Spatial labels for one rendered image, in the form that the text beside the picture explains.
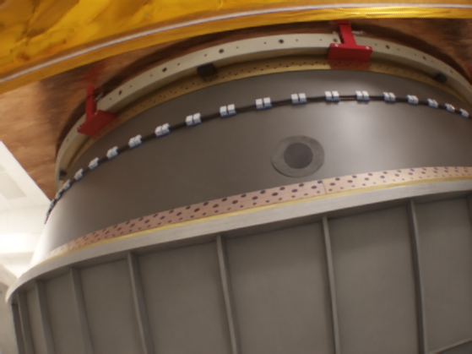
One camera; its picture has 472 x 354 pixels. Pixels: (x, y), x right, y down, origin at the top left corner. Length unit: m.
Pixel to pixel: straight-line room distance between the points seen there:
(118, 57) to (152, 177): 0.41
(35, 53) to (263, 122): 0.77
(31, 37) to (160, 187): 0.73
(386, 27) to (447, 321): 0.92
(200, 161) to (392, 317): 0.58
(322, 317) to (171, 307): 0.30
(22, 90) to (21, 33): 0.21
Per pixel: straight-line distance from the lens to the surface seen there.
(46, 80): 1.89
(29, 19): 2.02
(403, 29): 1.88
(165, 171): 1.54
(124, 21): 1.87
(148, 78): 1.83
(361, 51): 1.77
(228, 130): 1.57
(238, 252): 1.31
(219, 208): 1.36
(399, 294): 1.30
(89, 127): 1.97
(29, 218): 12.20
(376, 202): 1.29
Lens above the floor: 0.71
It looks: 24 degrees up
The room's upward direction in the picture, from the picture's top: 8 degrees counter-clockwise
